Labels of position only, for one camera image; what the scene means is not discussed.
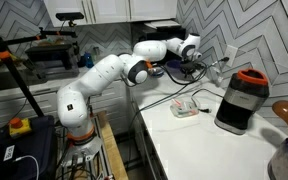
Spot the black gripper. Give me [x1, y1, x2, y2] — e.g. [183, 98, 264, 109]
[179, 58, 199, 79]

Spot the cream utensil holder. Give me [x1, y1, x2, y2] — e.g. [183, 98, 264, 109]
[267, 141, 288, 180]

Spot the dark blue bowl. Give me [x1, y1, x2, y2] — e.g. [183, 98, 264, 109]
[165, 59, 184, 72]

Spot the clear plastic container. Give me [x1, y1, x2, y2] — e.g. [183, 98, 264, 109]
[169, 97, 202, 119]

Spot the black coffee machine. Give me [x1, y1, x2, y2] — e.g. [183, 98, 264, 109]
[130, 20, 187, 61]

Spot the black silver blender orange rim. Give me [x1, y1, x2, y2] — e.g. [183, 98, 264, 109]
[213, 68, 271, 136]

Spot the blue bottle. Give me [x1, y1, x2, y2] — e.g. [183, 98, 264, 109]
[83, 51, 96, 69]

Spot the brown wooden spoon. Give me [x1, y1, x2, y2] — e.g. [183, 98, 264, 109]
[271, 99, 288, 139]

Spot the wooden board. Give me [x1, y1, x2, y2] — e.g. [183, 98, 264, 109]
[95, 110, 129, 180]

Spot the black toaster oven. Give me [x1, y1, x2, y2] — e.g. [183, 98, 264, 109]
[25, 43, 77, 73]

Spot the black case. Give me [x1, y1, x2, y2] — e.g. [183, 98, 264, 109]
[0, 114, 58, 180]

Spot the black stand pole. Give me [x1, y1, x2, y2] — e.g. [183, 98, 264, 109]
[0, 14, 45, 118]

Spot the yellow emergency stop button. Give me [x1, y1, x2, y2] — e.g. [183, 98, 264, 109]
[8, 117, 33, 138]

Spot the orange clamp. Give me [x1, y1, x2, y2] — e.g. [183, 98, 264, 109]
[0, 50, 11, 61]

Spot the black power cable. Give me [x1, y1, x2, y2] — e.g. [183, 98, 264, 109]
[191, 88, 225, 113]

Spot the dark blue cable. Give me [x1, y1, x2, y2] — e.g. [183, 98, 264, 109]
[128, 57, 230, 134]

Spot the white wall outlet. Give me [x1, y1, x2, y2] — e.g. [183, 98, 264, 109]
[224, 44, 239, 68]

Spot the white wall cabinet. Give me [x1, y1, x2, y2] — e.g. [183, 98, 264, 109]
[43, 0, 179, 28]

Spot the black camera bar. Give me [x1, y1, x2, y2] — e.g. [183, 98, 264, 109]
[55, 12, 85, 22]

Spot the white cable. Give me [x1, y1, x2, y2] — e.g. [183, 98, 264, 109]
[14, 154, 40, 180]

